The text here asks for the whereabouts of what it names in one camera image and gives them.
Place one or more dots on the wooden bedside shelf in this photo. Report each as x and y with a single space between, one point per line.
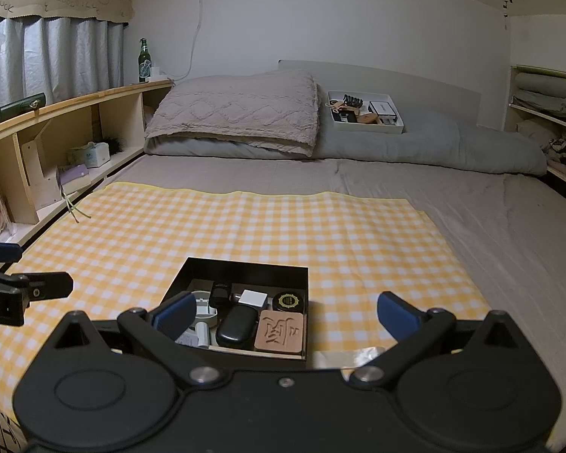
75 99

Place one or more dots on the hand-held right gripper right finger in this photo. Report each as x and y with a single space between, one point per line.
398 315

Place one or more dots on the green glasses case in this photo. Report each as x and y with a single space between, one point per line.
21 106

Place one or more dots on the black charger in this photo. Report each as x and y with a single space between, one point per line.
221 294

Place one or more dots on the white power adapter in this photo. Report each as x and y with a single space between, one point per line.
155 72

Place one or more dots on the black round tin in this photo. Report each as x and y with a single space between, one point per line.
290 303

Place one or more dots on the white tray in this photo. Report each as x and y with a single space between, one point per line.
368 127

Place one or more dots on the black claw clip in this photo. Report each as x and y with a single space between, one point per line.
353 102

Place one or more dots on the folded green bedding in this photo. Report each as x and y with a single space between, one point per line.
552 99

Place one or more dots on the grey folded duvet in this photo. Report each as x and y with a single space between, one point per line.
434 151

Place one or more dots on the grey textured pillow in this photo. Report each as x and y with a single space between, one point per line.
236 108

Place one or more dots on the black fluffy object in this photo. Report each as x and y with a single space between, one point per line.
113 145

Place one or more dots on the grey curtains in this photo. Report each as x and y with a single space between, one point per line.
66 56

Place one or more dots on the clear plastic wrap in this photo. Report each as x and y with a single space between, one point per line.
349 357

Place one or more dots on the purple box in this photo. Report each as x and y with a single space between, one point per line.
73 174

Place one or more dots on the wooden brush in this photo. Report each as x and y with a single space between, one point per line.
367 118

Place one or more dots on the black earbuds case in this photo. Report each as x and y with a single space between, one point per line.
237 325

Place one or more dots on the white cube charger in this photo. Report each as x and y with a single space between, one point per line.
253 299

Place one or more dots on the black cardboard box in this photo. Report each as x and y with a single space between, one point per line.
245 271

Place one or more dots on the light wooden board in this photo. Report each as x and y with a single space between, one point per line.
40 179

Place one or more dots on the carved wooden coaster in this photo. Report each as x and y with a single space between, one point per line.
280 331

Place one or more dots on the white tissue box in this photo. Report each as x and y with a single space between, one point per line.
94 155

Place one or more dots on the white side shelf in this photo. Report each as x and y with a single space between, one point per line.
509 104

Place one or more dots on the yellow checkered mat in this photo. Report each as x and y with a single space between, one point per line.
264 226

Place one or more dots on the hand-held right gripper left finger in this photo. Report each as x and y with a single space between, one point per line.
175 314

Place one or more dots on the green glass bottle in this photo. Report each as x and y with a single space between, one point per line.
145 63

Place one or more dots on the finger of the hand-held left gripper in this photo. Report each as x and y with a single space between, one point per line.
52 284
0 252

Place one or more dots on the small white box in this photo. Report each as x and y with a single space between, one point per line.
383 108

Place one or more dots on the white charger with prongs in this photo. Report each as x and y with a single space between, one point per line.
186 338

